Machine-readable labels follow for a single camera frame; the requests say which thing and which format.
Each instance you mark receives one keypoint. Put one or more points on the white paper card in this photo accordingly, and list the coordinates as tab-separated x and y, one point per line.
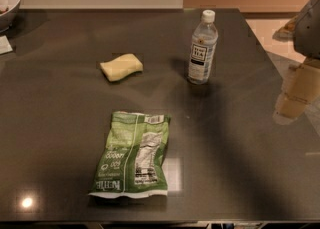
5	46

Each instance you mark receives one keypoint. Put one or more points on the silver metal bowl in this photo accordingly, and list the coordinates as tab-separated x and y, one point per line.
8	11

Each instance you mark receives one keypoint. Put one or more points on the green chip bag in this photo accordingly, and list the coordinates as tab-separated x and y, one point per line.
131	164

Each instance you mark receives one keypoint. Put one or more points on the yellow sponge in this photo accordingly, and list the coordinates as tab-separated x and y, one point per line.
121	67

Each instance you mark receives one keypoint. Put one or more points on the clear blue plastic water bottle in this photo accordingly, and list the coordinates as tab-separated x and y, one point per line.
203	46

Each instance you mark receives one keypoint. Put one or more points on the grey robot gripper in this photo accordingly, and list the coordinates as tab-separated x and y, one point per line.
308	29

